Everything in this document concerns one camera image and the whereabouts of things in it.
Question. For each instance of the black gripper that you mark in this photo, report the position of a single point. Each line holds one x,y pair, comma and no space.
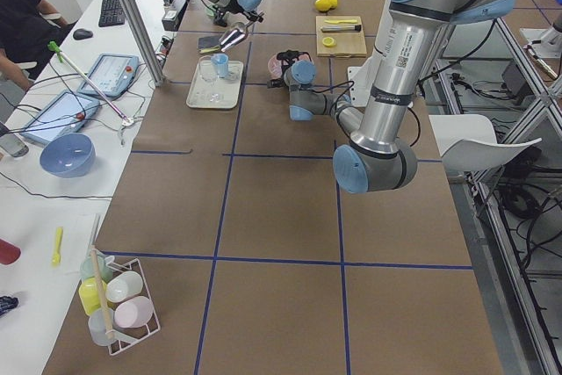
291,58

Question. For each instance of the white cup in rack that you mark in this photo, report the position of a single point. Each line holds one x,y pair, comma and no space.
124,286

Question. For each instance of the yellow cup in rack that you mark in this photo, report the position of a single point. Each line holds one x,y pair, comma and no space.
88,295

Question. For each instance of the light blue plastic cup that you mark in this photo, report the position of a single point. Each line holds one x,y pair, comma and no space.
220,62

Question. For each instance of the clear wine glass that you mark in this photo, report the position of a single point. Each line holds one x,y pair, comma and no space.
209,76

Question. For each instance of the pink bowl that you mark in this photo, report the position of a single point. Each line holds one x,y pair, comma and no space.
275,65

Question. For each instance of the aluminium frame post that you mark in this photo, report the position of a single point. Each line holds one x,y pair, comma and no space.
141,37

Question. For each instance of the steel rod tool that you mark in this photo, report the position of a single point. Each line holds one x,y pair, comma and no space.
341,28

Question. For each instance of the teach pendant tablet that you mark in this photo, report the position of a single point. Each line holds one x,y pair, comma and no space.
67,113
114,73

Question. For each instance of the blue bowl on desk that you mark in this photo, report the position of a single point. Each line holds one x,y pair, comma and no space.
70,155

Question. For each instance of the lemon half slice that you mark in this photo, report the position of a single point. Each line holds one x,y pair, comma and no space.
328,42

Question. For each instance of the white wire cup rack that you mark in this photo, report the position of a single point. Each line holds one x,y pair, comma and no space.
104,331

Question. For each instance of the pink cup in rack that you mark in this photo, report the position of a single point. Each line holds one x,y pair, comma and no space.
134,312

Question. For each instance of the white bear tray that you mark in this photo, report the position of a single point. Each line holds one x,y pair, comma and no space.
229,87

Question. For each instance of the steel ice scoop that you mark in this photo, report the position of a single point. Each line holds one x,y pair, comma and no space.
234,35

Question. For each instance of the black keyboard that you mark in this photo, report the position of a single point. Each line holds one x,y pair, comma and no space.
111,13

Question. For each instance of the folded grey yellow cloth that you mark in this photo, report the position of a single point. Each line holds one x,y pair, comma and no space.
209,44

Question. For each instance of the bamboo cutting board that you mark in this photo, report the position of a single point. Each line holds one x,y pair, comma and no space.
349,44

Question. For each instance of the black computer mouse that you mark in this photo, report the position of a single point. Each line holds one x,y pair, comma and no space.
82,34

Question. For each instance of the yellow spoon on desk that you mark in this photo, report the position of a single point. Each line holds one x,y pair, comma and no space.
56,255

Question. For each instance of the seated person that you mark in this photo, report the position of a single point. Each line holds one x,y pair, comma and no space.
25,35

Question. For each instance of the white chair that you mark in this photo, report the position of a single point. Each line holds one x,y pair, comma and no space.
467,142

